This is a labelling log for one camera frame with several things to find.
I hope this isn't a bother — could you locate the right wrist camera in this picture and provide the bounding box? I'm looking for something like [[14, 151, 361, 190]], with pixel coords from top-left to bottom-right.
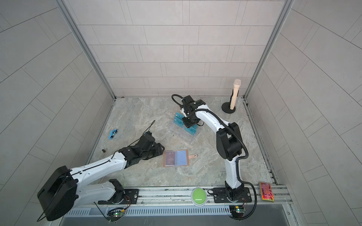
[[180, 107, 187, 117]]

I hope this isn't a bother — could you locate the left circuit board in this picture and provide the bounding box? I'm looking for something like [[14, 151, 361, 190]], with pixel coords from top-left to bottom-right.
[[107, 208, 125, 222]]

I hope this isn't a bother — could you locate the tan leather card holder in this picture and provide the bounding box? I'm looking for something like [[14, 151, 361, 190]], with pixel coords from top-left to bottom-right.
[[163, 149, 198, 167]]

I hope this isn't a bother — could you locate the right circuit board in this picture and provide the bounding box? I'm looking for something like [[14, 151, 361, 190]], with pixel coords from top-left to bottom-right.
[[229, 205, 245, 219]]

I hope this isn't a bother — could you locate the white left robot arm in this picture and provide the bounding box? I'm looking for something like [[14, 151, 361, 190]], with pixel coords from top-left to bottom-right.
[[37, 132, 165, 221]]

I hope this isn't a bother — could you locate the circuit board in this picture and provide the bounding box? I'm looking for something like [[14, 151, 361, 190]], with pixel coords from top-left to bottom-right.
[[107, 208, 125, 222], [229, 205, 245, 219]]

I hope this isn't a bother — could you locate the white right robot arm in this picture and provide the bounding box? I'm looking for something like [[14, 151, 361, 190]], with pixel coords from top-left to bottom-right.
[[180, 96, 248, 201]]

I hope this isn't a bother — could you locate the aluminium rail base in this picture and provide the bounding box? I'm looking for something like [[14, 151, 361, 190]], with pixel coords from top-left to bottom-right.
[[65, 186, 293, 218]]

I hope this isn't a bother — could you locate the red patterned card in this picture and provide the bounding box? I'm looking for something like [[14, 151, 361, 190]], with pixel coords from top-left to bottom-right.
[[259, 182, 274, 202]]

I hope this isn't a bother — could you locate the black corrugated cable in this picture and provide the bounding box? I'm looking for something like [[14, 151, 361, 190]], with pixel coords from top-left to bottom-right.
[[171, 94, 257, 221]]

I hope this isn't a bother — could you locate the green push button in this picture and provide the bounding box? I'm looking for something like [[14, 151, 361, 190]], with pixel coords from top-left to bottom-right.
[[191, 187, 207, 207]]

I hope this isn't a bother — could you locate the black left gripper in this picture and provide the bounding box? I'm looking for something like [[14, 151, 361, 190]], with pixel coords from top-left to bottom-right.
[[140, 143, 167, 161]]

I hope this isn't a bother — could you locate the blue toy car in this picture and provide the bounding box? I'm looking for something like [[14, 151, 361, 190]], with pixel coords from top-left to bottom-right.
[[108, 129, 118, 139]]

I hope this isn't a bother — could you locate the clear acrylic card stand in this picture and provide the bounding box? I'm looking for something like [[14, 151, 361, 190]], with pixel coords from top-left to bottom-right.
[[169, 115, 199, 143]]

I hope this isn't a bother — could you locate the beige microphone on black stand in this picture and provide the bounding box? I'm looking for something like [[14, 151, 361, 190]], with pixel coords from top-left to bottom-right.
[[222, 79, 241, 114]]

